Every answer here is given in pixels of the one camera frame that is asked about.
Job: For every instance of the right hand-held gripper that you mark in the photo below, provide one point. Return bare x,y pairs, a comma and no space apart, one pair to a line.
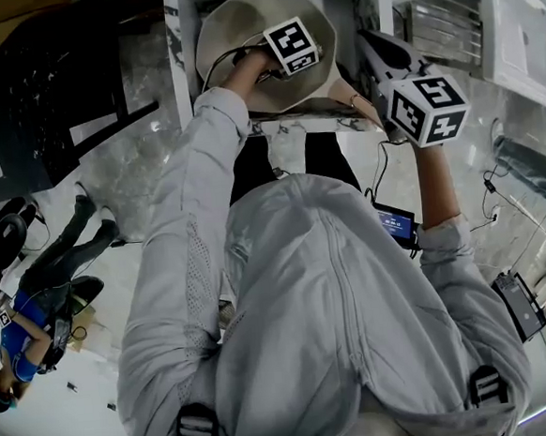
429,106

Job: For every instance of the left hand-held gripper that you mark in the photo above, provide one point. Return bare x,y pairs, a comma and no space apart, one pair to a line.
292,41

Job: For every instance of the person's left forearm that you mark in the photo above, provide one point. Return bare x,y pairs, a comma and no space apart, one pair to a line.
248,78

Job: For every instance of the person's right forearm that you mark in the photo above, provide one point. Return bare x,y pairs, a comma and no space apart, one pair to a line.
435,185

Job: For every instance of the white marble sink cabinet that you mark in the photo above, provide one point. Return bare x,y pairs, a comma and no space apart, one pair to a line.
313,125

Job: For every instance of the person's right leg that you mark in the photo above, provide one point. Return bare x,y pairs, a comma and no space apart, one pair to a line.
327,156

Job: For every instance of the person's leg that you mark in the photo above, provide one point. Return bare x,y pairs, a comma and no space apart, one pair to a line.
327,156
252,167

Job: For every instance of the white ceramic sink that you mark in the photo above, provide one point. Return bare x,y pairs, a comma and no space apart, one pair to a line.
522,42

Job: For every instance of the person's left leg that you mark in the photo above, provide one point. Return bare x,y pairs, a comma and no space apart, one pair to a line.
252,167

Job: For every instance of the small black monitor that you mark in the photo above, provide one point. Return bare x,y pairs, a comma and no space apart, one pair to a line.
396,224

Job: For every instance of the white power socket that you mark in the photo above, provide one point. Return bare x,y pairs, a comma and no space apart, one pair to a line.
494,214

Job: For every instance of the person's grey zip jacket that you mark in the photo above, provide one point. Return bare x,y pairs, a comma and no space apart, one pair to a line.
308,303

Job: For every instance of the black marble table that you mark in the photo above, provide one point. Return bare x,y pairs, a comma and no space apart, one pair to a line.
32,90

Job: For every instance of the black electronics box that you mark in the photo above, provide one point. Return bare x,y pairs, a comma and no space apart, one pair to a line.
520,308

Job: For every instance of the large cardboard box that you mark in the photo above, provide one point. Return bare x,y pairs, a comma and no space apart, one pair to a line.
3,12

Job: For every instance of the black bag with green stripe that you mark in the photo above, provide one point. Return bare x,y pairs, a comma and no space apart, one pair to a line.
88,289

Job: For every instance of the black wheeled chair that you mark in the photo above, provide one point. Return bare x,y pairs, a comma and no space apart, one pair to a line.
1,233

